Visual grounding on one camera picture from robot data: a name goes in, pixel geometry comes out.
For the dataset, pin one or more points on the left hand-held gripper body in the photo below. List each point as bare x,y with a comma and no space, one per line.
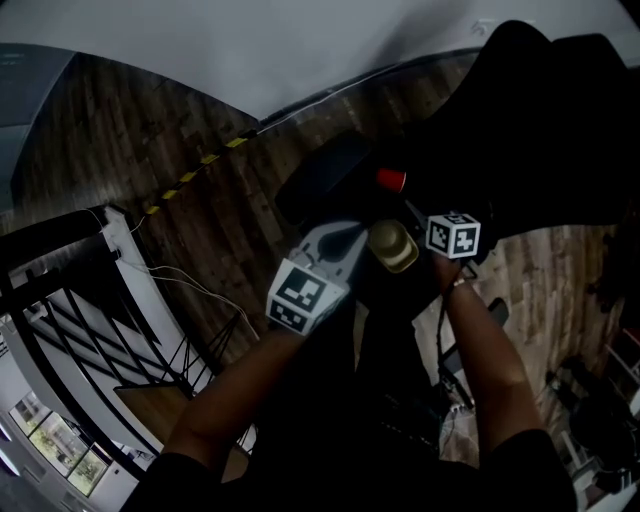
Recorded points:
295,300

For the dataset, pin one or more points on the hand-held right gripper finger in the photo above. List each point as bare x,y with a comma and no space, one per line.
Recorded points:
416,212

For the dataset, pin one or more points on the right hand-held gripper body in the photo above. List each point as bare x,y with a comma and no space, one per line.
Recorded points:
452,235

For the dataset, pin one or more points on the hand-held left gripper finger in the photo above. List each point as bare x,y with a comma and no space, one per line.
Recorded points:
350,250
312,240

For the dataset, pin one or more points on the red cup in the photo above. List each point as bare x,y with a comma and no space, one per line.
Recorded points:
390,179

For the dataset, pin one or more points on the beige rectangular plastic tray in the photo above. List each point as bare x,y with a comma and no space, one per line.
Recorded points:
402,260

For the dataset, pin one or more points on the person's right forearm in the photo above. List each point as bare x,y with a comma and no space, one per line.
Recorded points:
480,350

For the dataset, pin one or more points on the person's left forearm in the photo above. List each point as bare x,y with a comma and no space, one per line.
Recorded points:
240,380

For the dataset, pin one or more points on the black mesh office chair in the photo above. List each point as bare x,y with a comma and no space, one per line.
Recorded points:
525,125

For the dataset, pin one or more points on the yellow-black floor tape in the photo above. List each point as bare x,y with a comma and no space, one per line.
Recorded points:
200,162

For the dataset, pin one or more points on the person's dark t-shirt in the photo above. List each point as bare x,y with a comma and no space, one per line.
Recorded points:
350,475

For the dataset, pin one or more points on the window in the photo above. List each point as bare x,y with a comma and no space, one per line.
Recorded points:
60,445

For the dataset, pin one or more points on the glass partition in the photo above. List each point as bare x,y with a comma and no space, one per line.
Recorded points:
25,100

